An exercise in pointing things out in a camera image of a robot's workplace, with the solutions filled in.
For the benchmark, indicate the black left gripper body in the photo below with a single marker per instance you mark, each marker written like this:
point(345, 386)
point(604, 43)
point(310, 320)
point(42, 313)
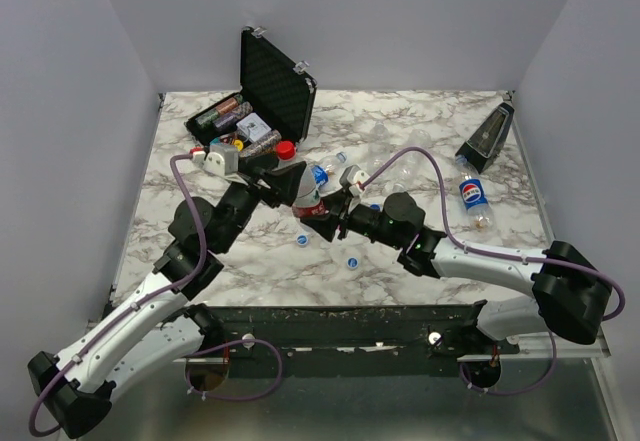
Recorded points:
point(246, 182)

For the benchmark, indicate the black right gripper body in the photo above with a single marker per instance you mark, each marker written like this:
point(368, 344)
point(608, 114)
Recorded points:
point(341, 215)

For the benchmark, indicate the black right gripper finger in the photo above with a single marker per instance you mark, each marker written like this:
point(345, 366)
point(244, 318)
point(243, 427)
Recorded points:
point(327, 226)
point(336, 202)

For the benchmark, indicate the red label plastic bottle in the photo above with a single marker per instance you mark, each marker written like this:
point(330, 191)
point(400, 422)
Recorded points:
point(309, 201)

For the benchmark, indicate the red bottle cap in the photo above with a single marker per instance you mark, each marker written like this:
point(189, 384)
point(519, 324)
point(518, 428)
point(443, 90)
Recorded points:
point(285, 150)

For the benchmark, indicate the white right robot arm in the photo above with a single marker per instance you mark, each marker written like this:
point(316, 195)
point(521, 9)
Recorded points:
point(558, 288)

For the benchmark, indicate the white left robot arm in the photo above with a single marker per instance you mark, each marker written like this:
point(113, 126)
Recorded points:
point(77, 386)

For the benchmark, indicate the blue label pepsi bottle lying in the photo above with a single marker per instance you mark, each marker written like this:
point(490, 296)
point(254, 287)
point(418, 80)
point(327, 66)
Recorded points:
point(323, 170)

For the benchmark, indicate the clear plastic bottle left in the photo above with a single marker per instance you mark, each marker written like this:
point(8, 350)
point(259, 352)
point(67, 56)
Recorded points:
point(378, 147)

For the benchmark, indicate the clear plastic bottle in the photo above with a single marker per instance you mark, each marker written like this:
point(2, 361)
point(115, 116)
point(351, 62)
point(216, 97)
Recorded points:
point(406, 170)
point(378, 147)

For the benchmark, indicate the clear plastic bottle right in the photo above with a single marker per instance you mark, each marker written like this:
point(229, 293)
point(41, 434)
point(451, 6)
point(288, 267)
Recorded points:
point(406, 170)

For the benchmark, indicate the pepsi bottle near metronome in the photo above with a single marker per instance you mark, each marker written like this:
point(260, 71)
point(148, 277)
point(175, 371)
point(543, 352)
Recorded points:
point(473, 196)

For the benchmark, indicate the black poker chip case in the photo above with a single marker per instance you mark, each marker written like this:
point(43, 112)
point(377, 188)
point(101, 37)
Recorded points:
point(280, 91)

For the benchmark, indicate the black metronome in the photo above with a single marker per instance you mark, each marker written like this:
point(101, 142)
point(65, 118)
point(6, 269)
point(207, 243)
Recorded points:
point(482, 148)

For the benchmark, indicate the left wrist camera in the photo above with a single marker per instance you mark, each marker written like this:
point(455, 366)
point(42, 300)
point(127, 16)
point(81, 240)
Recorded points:
point(222, 160)

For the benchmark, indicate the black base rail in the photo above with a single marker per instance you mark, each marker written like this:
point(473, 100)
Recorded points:
point(345, 341)

